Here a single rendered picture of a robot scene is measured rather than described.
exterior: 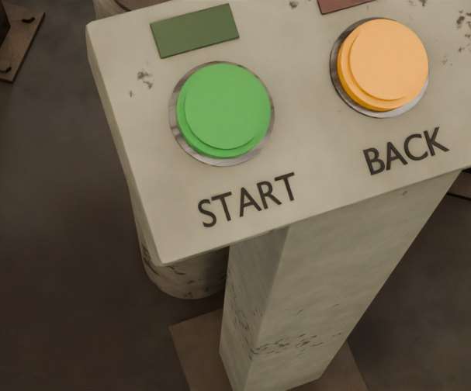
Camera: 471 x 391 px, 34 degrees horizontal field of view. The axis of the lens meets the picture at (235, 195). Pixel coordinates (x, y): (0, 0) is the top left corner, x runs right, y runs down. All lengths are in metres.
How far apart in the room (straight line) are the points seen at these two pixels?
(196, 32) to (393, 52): 0.09
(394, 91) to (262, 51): 0.06
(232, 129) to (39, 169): 0.71
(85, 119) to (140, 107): 0.71
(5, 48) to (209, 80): 0.80
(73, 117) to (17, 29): 0.16
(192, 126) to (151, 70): 0.03
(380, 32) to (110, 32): 0.12
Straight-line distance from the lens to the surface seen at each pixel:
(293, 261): 0.44
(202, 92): 0.32
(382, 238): 0.47
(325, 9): 0.35
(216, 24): 0.34
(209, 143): 0.32
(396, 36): 0.35
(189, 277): 0.85
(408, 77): 0.35
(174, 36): 0.34
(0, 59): 1.10
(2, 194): 1.01
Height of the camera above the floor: 0.89
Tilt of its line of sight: 65 degrees down
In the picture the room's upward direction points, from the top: 6 degrees clockwise
